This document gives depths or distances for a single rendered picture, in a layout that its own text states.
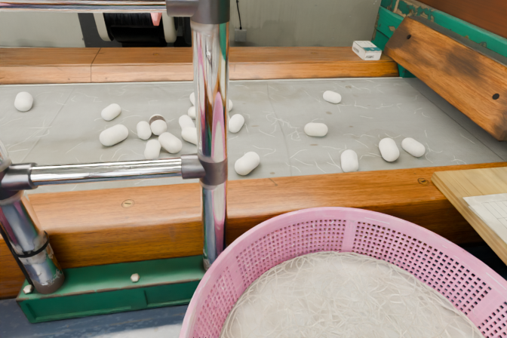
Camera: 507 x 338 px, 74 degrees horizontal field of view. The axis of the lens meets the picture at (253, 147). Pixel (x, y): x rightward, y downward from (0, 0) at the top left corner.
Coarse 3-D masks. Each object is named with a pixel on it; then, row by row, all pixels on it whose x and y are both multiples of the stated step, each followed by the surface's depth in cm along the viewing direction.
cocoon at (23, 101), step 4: (20, 92) 50; (24, 92) 50; (20, 96) 49; (24, 96) 50; (28, 96) 50; (16, 100) 49; (20, 100) 49; (24, 100) 49; (28, 100) 49; (32, 100) 51; (16, 104) 49; (20, 104) 49; (24, 104) 49; (28, 104) 49; (20, 108) 49; (24, 108) 49; (28, 108) 50
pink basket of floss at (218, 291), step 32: (288, 224) 32; (352, 224) 33; (384, 224) 32; (224, 256) 28; (256, 256) 31; (288, 256) 33; (384, 256) 33; (416, 256) 32; (448, 256) 30; (224, 288) 28; (448, 288) 30; (480, 288) 28; (192, 320) 24; (224, 320) 28; (480, 320) 28
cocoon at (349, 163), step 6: (348, 150) 43; (342, 156) 43; (348, 156) 42; (354, 156) 42; (342, 162) 42; (348, 162) 41; (354, 162) 41; (342, 168) 42; (348, 168) 41; (354, 168) 41
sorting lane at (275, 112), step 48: (0, 96) 53; (48, 96) 54; (96, 96) 55; (144, 96) 56; (240, 96) 58; (288, 96) 59; (384, 96) 61; (48, 144) 44; (96, 144) 44; (144, 144) 45; (192, 144) 45; (240, 144) 46; (288, 144) 47; (336, 144) 47; (432, 144) 48; (480, 144) 49
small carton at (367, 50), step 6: (354, 42) 71; (360, 42) 70; (366, 42) 71; (354, 48) 71; (360, 48) 69; (366, 48) 68; (372, 48) 68; (378, 48) 68; (360, 54) 69; (366, 54) 67; (372, 54) 67; (378, 54) 67
